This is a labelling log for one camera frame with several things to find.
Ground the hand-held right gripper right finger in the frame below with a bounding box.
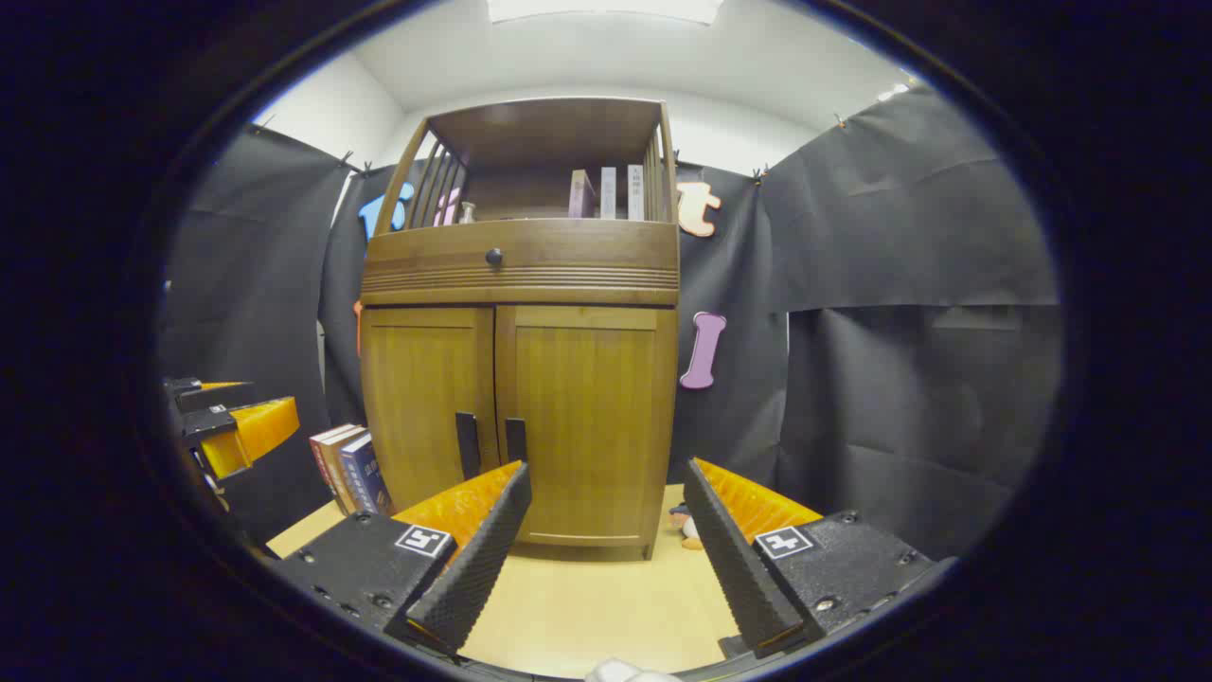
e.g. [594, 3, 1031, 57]
[684, 458, 938, 659]

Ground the wooden double-door shoe cabinet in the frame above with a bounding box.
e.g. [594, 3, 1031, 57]
[358, 97, 681, 560]

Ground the red and white book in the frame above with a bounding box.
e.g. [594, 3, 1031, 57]
[309, 423, 356, 494]

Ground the wooden shoe cabinet door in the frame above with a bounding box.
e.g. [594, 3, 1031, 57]
[362, 306, 500, 512]
[495, 305, 679, 550]

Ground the brown book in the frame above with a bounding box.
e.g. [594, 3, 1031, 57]
[320, 427, 370, 515]

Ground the small plush toy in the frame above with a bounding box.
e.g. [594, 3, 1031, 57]
[668, 502, 706, 551]

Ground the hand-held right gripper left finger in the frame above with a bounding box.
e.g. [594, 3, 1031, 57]
[275, 461, 533, 656]

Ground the wooden cabinet drawer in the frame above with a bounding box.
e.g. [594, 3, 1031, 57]
[363, 220, 680, 290]

